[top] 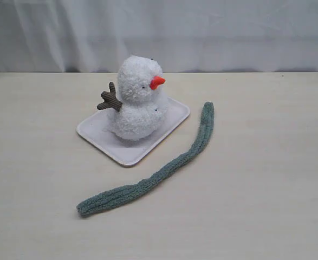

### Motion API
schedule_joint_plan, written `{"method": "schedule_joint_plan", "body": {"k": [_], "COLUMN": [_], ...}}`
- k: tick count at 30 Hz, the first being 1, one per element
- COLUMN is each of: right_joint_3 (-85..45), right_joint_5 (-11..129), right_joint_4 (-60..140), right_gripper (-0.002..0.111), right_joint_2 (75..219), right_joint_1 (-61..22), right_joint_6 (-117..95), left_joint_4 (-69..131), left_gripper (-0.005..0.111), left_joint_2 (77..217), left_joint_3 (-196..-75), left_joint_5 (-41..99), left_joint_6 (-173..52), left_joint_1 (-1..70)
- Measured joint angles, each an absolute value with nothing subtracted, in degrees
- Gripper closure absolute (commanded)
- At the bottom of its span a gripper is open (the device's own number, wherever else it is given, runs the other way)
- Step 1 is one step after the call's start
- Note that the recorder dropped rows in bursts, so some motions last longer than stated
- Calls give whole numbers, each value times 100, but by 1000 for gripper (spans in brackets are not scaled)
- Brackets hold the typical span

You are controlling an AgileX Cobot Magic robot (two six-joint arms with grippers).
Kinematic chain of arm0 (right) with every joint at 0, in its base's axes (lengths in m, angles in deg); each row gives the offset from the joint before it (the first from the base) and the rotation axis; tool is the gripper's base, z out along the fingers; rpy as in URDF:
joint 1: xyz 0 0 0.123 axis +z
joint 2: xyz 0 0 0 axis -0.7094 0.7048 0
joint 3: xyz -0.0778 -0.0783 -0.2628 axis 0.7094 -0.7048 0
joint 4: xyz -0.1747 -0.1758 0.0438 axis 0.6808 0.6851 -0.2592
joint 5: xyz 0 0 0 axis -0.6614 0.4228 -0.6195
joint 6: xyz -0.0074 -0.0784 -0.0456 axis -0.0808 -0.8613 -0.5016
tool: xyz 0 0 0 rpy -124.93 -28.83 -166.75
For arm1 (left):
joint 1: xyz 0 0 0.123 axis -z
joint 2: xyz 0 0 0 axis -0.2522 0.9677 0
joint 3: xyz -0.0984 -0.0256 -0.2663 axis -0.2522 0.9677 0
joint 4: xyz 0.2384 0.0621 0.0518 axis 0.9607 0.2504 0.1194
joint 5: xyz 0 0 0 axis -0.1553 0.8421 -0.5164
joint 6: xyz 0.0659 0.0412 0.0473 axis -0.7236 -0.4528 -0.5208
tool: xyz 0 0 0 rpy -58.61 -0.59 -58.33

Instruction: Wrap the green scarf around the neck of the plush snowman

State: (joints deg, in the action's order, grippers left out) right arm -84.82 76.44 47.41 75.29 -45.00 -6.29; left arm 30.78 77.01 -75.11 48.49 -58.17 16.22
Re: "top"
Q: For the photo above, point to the white plush snowman toy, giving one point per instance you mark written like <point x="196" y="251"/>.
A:
<point x="138" y="103"/>

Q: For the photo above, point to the green knitted scarf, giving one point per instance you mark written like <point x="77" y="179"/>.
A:
<point x="123" y="195"/>

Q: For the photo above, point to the white backdrop curtain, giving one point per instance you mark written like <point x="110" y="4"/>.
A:
<point x="183" y="36"/>

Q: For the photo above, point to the white rectangular tray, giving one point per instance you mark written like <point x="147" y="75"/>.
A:
<point x="94" y="130"/>

